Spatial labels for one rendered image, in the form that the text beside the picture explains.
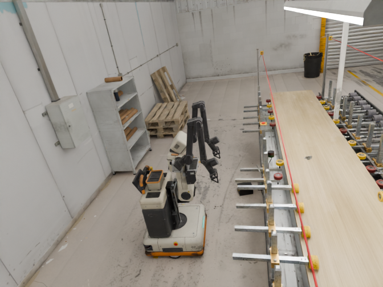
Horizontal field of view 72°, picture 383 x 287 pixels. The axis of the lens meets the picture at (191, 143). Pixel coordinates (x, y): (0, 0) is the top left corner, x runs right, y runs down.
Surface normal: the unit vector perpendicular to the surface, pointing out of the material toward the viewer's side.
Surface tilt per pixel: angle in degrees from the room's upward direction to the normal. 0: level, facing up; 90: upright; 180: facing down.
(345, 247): 0
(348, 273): 0
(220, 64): 90
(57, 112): 90
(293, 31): 90
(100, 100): 90
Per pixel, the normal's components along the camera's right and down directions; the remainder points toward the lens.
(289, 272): -0.15, -0.88
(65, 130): -0.19, 0.47
